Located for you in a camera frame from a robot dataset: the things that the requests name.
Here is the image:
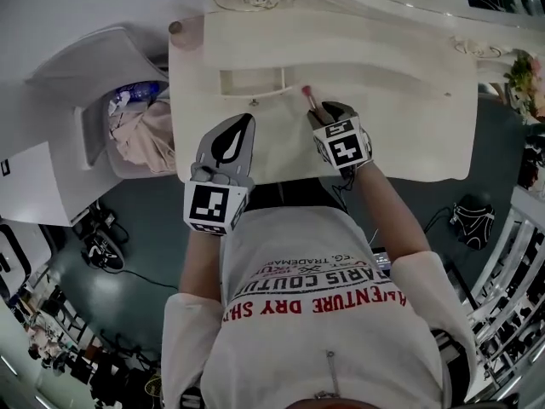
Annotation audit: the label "pink cloth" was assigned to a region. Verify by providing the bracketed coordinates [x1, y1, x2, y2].
[108, 98, 178, 174]

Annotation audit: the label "white black robot unit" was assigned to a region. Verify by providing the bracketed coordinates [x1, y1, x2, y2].
[0, 222, 55, 302]

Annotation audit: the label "white grey office chair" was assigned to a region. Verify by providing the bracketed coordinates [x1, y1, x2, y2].
[25, 23, 180, 181]

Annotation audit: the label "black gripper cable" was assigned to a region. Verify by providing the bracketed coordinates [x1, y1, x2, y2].
[330, 166, 359, 215]

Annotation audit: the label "black trousers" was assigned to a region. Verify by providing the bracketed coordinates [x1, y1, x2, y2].
[244, 176, 351, 221]

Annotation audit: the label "person's left forearm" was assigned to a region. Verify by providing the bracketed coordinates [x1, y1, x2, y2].
[178, 228, 227, 304]

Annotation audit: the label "white printed t-shirt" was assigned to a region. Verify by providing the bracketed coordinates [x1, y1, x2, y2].
[159, 205, 478, 409]

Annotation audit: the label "blue plastic bottle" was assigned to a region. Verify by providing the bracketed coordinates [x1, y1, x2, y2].
[112, 81, 165, 104]

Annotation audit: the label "person's right forearm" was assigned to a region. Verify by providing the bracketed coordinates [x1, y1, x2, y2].
[352, 159, 432, 270]

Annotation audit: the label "black bag white lines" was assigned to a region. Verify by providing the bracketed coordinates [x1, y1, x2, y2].
[449, 193, 497, 251]

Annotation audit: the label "red-brown handled tool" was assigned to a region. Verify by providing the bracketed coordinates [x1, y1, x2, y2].
[301, 84, 319, 114]

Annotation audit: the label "white metal shelf rack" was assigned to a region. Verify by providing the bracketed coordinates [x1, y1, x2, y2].
[463, 183, 545, 404]

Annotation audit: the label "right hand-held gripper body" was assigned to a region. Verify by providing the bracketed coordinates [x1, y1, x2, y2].
[312, 101, 376, 170]

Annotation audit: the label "cream small drawer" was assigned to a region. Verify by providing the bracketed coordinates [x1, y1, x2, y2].
[218, 66, 297, 107]

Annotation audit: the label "black white sneaker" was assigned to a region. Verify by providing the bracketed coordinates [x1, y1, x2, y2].
[83, 233, 125, 272]

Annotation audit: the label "pink flower bouquet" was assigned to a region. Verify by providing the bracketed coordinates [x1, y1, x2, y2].
[502, 49, 545, 125]

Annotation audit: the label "white side cabinet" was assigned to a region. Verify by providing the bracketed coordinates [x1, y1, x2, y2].
[0, 141, 116, 228]

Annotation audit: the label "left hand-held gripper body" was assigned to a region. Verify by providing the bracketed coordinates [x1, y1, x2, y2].
[182, 112, 259, 239]

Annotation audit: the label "yellow badminton racket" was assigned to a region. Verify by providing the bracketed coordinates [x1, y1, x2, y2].
[143, 374, 165, 400]

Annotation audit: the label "cream ornate dressing table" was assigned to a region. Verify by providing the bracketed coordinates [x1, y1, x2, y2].
[168, 9, 478, 185]

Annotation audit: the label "black device lit screen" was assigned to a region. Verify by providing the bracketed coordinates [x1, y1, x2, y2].
[372, 247, 395, 272]

